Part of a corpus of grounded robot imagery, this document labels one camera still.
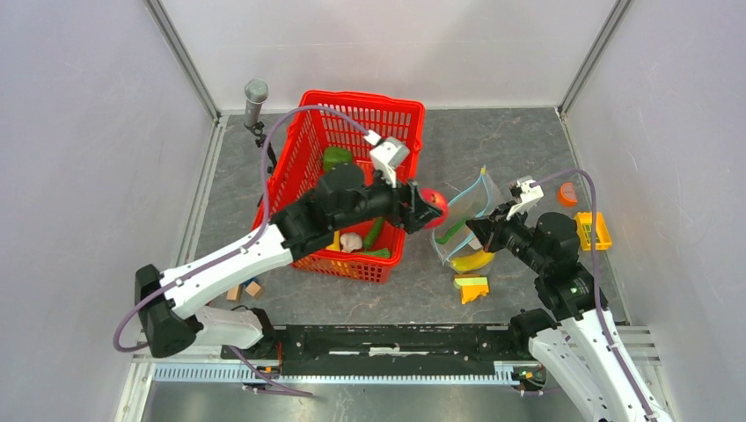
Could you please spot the orange half-round block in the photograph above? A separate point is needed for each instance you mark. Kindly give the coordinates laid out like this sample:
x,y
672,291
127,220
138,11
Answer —
x,y
567,195

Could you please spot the grey microphone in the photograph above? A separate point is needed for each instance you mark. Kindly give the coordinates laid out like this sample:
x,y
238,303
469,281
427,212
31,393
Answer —
x,y
256,93

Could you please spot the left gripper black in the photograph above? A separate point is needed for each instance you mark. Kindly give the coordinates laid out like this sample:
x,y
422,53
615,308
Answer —
x,y
417,213

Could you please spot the red apple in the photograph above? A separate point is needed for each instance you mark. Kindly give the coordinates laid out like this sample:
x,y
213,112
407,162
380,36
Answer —
x,y
436,199

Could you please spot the wooden toy cube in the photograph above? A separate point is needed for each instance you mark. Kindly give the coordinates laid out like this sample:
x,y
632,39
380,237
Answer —
x,y
250,287

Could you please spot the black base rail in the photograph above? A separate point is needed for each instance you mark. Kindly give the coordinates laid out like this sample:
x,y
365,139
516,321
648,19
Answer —
x,y
389,349

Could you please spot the long green chili pepper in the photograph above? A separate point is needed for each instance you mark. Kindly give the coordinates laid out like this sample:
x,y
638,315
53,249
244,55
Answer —
x,y
451,232

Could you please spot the green cucumber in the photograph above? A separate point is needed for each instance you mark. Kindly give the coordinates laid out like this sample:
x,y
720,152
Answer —
x,y
380,253

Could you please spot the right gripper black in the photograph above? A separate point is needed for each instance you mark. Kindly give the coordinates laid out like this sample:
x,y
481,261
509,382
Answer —
x,y
487,231

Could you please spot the clear zip top bag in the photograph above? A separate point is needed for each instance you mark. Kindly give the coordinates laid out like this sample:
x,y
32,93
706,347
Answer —
x,y
478,200

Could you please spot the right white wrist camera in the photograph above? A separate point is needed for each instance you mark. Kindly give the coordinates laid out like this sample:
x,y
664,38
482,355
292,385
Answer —
x,y
526,193

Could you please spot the green bell pepper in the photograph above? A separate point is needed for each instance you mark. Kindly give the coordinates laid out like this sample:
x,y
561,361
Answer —
x,y
333,156

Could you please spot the yellow orange toy sandwich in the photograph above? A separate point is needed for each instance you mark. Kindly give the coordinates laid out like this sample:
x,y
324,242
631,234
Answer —
x,y
471,286

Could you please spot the yellow window toy block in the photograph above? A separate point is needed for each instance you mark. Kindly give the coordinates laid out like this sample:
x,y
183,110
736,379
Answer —
x,y
587,223

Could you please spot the yellow banana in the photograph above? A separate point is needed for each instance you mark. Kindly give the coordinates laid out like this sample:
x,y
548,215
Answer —
x,y
472,262

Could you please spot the short green chili pepper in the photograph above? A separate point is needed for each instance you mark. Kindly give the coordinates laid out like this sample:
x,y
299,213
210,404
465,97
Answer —
x,y
373,234

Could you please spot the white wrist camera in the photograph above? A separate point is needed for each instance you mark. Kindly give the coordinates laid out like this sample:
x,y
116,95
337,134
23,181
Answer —
x,y
526,193
387,154

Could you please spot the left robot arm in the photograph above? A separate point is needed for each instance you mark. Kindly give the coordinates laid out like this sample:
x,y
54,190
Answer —
x,y
172,305

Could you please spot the white mushroom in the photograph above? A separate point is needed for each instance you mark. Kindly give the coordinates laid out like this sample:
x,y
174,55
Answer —
x,y
351,242

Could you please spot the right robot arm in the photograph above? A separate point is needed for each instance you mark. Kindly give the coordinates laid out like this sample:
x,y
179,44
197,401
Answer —
x,y
573,335

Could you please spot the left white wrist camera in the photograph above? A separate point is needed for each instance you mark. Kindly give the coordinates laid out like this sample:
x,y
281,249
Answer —
x,y
387,154

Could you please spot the red plastic basket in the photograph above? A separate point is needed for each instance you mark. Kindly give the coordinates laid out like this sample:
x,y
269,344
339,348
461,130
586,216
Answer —
x,y
299,170

